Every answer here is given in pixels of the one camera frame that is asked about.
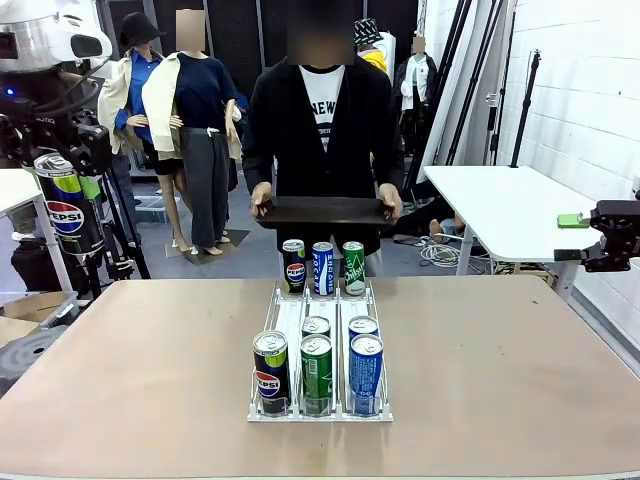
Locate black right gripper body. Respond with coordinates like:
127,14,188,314
582,199,640,274

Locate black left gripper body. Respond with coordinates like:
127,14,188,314
0,73,97,137

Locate tall black Pepsi can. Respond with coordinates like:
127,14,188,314
252,330,291,415
33,153,106,256

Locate black serving tray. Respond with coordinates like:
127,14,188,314
254,196,396,230

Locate tall green soda can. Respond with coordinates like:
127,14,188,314
301,315,332,342
299,334,334,417

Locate person's right forearm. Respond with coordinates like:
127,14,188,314
242,142,277,191

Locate person's left forearm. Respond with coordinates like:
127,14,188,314
372,142,405,190

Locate person lying in black clothes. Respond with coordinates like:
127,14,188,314
399,182,470,246

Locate person in black cardigan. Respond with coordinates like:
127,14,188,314
242,0,405,277

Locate person's right hand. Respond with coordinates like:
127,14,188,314
250,182,275,217

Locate person's left hand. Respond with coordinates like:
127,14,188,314
378,183,404,224

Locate white side table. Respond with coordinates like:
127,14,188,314
0,168,75,294

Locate mannequin in blue shirt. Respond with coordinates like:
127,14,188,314
97,29,194,254

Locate mannequin in navy top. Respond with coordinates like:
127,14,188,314
142,9,243,256

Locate upright black light stand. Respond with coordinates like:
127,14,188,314
508,48,545,169

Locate black bag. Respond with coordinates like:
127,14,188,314
9,238,92,294

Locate black brimmed hat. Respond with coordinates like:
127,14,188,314
118,12,167,49

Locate thin black pole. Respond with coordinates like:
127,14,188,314
487,9,518,166

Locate cardboard box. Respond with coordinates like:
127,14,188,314
2,291,80,329

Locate dark mannequin floor mat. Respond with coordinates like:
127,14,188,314
164,228,251,266

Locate leaning black stand poles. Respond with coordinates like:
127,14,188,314
404,0,507,189

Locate mannequin in white jacket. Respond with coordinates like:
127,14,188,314
399,37,439,157

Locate short green Chilsung can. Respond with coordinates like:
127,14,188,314
342,240,366,297

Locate tall blue Pocari can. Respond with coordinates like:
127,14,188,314
347,315,380,342
349,333,385,416

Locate short black Pepsi can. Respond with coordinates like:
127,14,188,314
281,238,306,295

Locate short blue-white Pocari can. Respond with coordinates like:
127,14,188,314
311,241,335,297

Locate mannequin in yellow hoodie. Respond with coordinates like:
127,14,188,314
357,30,397,74

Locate black patterned bucket hat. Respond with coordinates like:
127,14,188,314
353,18,379,46

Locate clear acrylic can dispenser rack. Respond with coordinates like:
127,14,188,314
247,278,394,424

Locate white floor cables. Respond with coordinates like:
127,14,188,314
418,238,496,270

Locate black round base plate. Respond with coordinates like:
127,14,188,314
0,324,70,399

